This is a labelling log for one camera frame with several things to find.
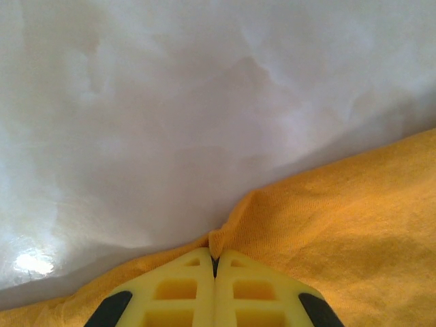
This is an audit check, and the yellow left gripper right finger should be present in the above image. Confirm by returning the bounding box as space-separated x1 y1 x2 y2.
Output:
215 249 345 327

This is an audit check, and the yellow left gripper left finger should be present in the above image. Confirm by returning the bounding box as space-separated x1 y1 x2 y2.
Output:
84 247 215 327

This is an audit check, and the yellow printed t-shirt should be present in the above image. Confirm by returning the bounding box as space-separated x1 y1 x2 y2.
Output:
0 127 436 327

